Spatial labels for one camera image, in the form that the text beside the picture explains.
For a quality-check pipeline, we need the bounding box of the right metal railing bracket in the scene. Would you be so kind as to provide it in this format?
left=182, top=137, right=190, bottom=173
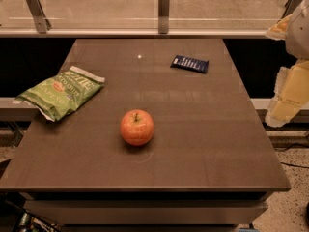
left=282, top=0, right=304, bottom=17

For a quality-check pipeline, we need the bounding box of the left metal railing bracket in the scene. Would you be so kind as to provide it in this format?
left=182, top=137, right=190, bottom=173
left=25, top=0, right=51, bottom=34

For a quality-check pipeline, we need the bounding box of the black floor cable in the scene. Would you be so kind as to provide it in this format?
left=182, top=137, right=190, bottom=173
left=273, top=142, right=309, bottom=170

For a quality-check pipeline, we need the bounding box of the blue rxbar blueberry wrapper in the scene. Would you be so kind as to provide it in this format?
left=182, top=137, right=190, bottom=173
left=170, top=55, right=209, bottom=73

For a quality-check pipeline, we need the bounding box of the red yellow apple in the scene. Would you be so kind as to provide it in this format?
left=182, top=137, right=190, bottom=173
left=120, top=109, right=155, bottom=146

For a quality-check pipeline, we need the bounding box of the metal railing bracket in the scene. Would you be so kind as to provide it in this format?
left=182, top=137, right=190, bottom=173
left=25, top=0, right=51, bottom=34
left=158, top=0, right=170, bottom=34
left=282, top=0, right=304, bottom=17

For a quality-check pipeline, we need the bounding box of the brown table with drawers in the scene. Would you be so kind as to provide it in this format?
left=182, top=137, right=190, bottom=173
left=1, top=39, right=290, bottom=231

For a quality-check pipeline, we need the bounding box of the glass railing panel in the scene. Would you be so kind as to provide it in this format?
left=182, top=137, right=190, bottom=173
left=0, top=0, right=289, bottom=30

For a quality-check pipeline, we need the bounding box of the green chip bag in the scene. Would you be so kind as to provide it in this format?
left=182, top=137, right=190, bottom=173
left=14, top=66, right=105, bottom=122

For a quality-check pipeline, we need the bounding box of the middle metal railing bracket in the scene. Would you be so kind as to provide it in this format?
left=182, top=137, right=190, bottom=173
left=158, top=0, right=170, bottom=34

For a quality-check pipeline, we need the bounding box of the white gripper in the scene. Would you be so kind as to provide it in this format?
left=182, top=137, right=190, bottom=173
left=265, top=0, right=309, bottom=128

